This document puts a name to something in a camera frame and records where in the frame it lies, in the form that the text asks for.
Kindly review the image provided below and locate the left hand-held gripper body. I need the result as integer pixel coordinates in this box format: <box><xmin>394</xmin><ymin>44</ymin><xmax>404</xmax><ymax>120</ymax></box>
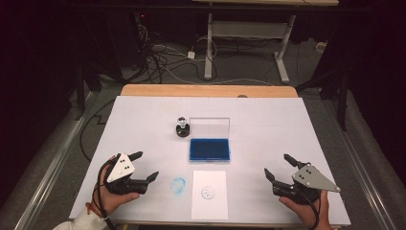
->
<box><xmin>104</xmin><ymin>152</ymin><xmax>149</xmax><ymax>196</ymax></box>

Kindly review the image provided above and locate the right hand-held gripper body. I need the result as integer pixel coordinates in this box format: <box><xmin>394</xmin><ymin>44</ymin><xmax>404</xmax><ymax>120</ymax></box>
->
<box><xmin>272</xmin><ymin>162</ymin><xmax>342</xmax><ymax>206</ymax></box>

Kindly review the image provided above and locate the black round stamp cap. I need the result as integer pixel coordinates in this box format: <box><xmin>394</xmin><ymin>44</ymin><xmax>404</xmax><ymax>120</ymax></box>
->
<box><xmin>175</xmin><ymin>124</ymin><xmax>192</xmax><ymax>138</ymax></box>

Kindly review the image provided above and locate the blue ink pad clear case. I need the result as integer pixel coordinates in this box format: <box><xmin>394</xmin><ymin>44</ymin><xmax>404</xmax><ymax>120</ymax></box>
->
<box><xmin>189</xmin><ymin>117</ymin><xmax>232</xmax><ymax>163</ymax></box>

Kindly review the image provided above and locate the person's left hand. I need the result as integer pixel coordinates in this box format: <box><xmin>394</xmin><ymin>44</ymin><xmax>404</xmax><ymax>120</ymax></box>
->
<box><xmin>94</xmin><ymin>155</ymin><xmax>142</xmax><ymax>219</ymax></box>

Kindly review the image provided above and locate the person's right hand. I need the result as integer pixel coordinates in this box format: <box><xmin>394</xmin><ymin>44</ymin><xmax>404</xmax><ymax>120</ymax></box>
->
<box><xmin>278</xmin><ymin>190</ymin><xmax>333</xmax><ymax>230</ymax></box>

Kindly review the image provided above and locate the large white board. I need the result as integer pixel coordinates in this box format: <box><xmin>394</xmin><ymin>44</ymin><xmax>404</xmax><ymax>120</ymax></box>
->
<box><xmin>68</xmin><ymin>95</ymin><xmax>352</xmax><ymax>227</ymax></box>

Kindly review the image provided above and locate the white paper sheet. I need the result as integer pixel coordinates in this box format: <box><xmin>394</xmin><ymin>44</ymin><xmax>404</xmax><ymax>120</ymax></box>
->
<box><xmin>191</xmin><ymin>170</ymin><xmax>230</xmax><ymax>221</ymax></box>

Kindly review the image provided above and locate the wooden table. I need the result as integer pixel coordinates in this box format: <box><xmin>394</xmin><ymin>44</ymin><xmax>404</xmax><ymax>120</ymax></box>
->
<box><xmin>109</xmin><ymin>83</ymin><xmax>343</xmax><ymax>230</ymax></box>

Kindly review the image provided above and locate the white-framed desk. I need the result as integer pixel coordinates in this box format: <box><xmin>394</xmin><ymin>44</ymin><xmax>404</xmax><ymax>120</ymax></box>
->
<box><xmin>191</xmin><ymin>0</ymin><xmax>340</xmax><ymax>84</ymax></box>

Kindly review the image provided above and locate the right hand-held gripper cable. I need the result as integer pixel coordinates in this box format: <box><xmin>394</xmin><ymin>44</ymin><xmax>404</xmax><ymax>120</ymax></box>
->
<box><xmin>298</xmin><ymin>190</ymin><xmax>322</xmax><ymax>230</ymax></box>

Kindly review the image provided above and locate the red bracelet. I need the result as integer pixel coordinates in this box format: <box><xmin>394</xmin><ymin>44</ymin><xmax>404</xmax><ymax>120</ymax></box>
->
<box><xmin>85</xmin><ymin>200</ymin><xmax>109</xmax><ymax>221</ymax></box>

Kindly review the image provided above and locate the black floor cable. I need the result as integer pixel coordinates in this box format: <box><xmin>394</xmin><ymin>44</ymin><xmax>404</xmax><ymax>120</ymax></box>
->
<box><xmin>79</xmin><ymin>99</ymin><xmax>116</xmax><ymax>162</ymax></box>

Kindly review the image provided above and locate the aluminium floor rail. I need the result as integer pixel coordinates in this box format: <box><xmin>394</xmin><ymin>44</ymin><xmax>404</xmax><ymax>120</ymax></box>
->
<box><xmin>320</xmin><ymin>97</ymin><xmax>398</xmax><ymax>230</ymax></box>
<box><xmin>13</xmin><ymin>90</ymin><xmax>99</xmax><ymax>230</ymax></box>

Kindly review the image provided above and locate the white cable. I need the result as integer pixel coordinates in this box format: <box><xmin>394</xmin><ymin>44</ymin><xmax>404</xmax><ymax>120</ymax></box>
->
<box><xmin>161</xmin><ymin>65</ymin><xmax>276</xmax><ymax>86</ymax></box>

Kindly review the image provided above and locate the black cable bundle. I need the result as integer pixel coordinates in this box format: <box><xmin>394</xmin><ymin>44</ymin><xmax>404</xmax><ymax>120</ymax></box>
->
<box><xmin>133</xmin><ymin>25</ymin><xmax>218</xmax><ymax>84</ymax></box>

